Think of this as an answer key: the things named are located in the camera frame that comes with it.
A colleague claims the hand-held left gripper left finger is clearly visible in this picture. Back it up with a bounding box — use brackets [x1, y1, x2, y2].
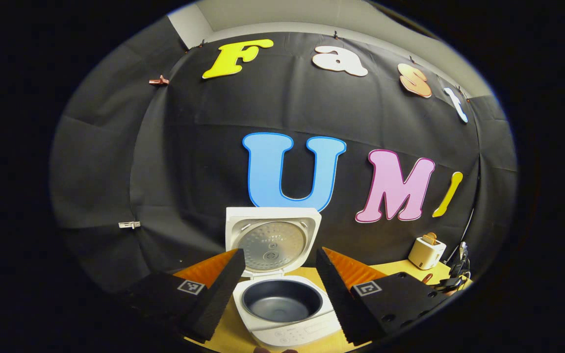
[133, 248, 247, 344]

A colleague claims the white rice cooker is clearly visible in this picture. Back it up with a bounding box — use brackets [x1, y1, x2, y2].
[225, 206, 342, 350]

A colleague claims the white toaster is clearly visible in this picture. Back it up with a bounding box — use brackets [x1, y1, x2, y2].
[408, 237, 447, 271]

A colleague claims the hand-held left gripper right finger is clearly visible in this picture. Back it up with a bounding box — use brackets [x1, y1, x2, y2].
[315, 247, 452, 346]

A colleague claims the black backdrop cloth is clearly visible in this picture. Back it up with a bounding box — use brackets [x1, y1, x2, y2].
[50, 17, 518, 295]

